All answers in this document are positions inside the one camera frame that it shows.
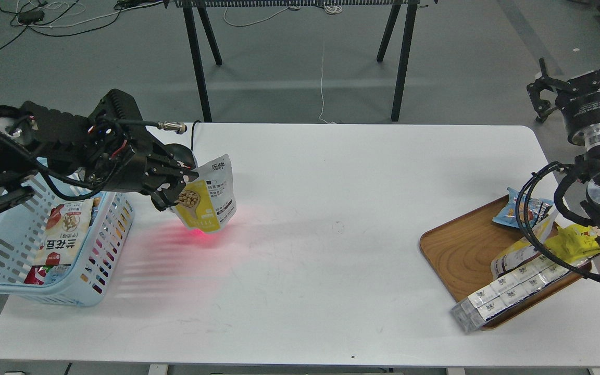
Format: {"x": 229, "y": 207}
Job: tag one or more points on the black power adapter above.
{"x": 30, "y": 16}

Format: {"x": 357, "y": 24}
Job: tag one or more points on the red white snack bag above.
{"x": 65, "y": 234}

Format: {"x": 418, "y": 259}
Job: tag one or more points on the light blue plastic basket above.
{"x": 22, "y": 229}

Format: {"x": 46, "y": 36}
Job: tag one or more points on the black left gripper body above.
{"x": 113, "y": 156}

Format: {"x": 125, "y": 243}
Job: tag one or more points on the blue snack bag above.
{"x": 537, "y": 209}

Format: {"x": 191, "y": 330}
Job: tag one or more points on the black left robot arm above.
{"x": 36, "y": 140}

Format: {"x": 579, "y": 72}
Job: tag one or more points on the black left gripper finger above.
{"x": 164, "y": 191}
{"x": 160, "y": 164}

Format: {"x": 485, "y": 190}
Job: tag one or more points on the wooden tray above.
{"x": 461, "y": 251}

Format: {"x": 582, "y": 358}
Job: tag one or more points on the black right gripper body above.
{"x": 580, "y": 107}

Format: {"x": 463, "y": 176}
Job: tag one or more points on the yellow snack bag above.
{"x": 575, "y": 244}

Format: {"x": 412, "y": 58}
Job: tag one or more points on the silver white box pack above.
{"x": 511, "y": 294}

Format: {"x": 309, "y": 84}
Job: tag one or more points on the black barcode scanner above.
{"x": 182, "y": 154}

